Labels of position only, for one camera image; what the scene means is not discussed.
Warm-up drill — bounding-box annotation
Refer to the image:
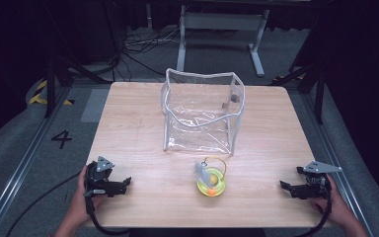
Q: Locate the person's left hand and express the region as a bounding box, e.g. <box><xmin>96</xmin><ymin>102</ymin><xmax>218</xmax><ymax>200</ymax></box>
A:
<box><xmin>67</xmin><ymin>164</ymin><xmax>106</xmax><ymax>228</ymax></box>

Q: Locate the black metal stand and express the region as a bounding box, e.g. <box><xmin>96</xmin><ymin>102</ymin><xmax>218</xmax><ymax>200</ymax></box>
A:
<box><xmin>270</xmin><ymin>60</ymin><xmax>328</xmax><ymax>125</ymax></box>

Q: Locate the white metal stand frame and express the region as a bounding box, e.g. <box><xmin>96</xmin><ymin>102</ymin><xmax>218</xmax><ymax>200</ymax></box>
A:
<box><xmin>176</xmin><ymin>4</ymin><xmax>271</xmax><ymax>79</ymax></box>

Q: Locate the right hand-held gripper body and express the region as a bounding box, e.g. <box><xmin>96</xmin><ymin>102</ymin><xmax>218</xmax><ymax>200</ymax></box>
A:
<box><xmin>296</xmin><ymin>160</ymin><xmax>343</xmax><ymax>200</ymax></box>

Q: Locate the clear plastic bag white trim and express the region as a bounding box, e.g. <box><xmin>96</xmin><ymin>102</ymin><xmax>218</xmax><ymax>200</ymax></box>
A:
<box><xmin>160</xmin><ymin>67</ymin><xmax>246</xmax><ymax>156</ymax></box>

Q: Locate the thick black gripper cable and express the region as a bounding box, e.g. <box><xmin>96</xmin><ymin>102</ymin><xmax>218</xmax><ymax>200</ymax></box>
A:
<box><xmin>84</xmin><ymin>193</ymin><xmax>131</xmax><ymax>237</ymax></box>

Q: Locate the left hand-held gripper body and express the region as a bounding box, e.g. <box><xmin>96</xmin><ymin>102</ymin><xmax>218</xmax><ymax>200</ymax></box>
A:
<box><xmin>84</xmin><ymin>155</ymin><xmax>119</xmax><ymax>198</ymax></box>

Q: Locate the person's right hand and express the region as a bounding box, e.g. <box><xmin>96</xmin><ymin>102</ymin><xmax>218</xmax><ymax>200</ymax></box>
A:
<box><xmin>310</xmin><ymin>174</ymin><xmax>358</xmax><ymax>228</ymax></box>

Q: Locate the black tripod stand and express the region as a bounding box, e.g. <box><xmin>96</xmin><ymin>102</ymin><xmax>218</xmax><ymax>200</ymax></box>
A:
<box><xmin>43</xmin><ymin>53</ymin><xmax>114</xmax><ymax>119</ymax></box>

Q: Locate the yellow-green round cat toy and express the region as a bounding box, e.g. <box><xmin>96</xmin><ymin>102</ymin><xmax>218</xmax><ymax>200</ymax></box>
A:
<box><xmin>194</xmin><ymin>156</ymin><xmax>228</xmax><ymax>198</ymax></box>

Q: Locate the grey metal floor rail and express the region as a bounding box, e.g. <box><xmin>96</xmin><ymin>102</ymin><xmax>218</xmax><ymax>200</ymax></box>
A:
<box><xmin>0</xmin><ymin>84</ymin><xmax>74</xmax><ymax>237</ymax></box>
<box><xmin>300</xmin><ymin>92</ymin><xmax>374</xmax><ymax>237</ymax></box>

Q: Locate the bundle of floor cables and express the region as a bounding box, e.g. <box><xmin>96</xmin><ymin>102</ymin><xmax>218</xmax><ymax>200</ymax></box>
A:
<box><xmin>113</xmin><ymin>26</ymin><xmax>183</xmax><ymax>82</ymax></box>

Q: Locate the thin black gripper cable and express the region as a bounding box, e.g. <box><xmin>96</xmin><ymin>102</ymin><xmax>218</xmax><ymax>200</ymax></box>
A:
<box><xmin>5</xmin><ymin>171</ymin><xmax>84</xmax><ymax>237</ymax></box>

